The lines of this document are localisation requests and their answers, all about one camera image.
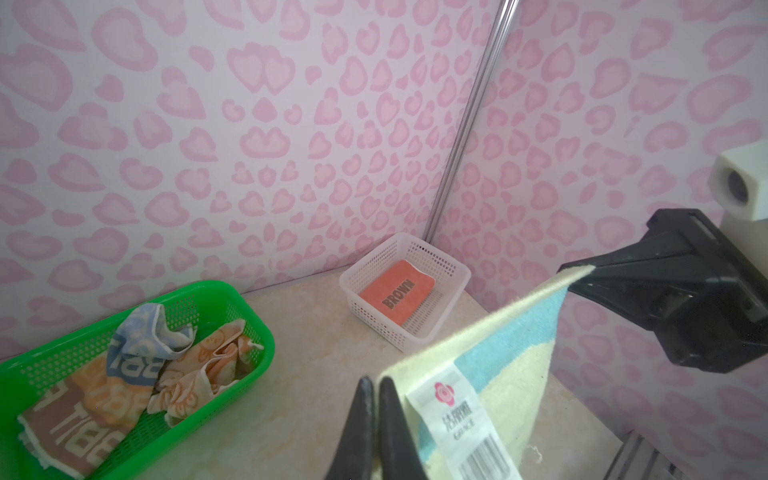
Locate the green plastic basket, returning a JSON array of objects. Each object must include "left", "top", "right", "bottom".
[{"left": 1, "top": 281, "right": 275, "bottom": 479}]

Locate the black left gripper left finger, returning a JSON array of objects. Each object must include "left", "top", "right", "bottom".
[{"left": 325, "top": 376, "right": 374, "bottom": 480}]

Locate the orange blue lettered towel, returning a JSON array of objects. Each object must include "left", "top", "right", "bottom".
[{"left": 17, "top": 303, "right": 197, "bottom": 479}]

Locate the white plastic basket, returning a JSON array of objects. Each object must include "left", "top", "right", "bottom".
[{"left": 339, "top": 233, "right": 471, "bottom": 353}]

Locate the aluminium frame post right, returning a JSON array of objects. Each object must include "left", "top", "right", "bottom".
[{"left": 422, "top": 0, "right": 520, "bottom": 243}]

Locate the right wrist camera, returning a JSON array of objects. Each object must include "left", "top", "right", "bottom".
[{"left": 708, "top": 139, "right": 767, "bottom": 263}]

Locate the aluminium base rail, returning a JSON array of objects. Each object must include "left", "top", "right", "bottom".
[{"left": 603, "top": 431, "right": 689, "bottom": 480}]

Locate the red brown bear towel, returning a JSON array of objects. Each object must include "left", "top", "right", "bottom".
[{"left": 360, "top": 260, "right": 436, "bottom": 326}]

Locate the peach patterned towel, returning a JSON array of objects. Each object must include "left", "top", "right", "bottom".
[{"left": 146, "top": 319, "right": 264, "bottom": 427}]

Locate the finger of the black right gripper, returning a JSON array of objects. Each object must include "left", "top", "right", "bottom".
[{"left": 559, "top": 231, "right": 720, "bottom": 330}]

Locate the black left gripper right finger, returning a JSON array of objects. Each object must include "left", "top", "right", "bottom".
[{"left": 379, "top": 377, "right": 428, "bottom": 480}]

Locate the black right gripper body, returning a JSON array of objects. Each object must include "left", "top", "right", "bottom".
[{"left": 629, "top": 209, "right": 767, "bottom": 374}]

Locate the pale yellow teal towel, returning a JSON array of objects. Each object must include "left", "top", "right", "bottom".
[{"left": 379, "top": 267, "right": 591, "bottom": 479}]

